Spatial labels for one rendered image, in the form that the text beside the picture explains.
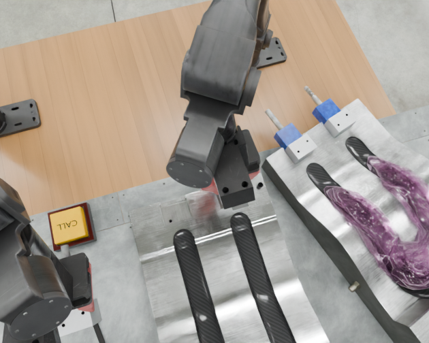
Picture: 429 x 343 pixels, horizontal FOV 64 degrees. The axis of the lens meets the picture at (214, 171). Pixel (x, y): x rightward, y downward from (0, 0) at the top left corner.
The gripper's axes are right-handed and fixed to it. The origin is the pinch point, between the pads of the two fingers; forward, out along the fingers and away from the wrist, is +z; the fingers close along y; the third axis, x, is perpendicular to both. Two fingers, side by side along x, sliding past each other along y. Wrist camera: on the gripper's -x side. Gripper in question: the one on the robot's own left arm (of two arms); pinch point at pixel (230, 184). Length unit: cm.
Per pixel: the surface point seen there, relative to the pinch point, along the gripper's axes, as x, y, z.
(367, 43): 111, 97, 76
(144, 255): -5.6, -18.3, 5.1
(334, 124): 10.9, 24.6, 6.5
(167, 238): -3.7, -13.6, 5.1
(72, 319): -15.0, -28.3, -0.7
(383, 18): 125, 113, 74
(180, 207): 2.5, -10.5, 6.3
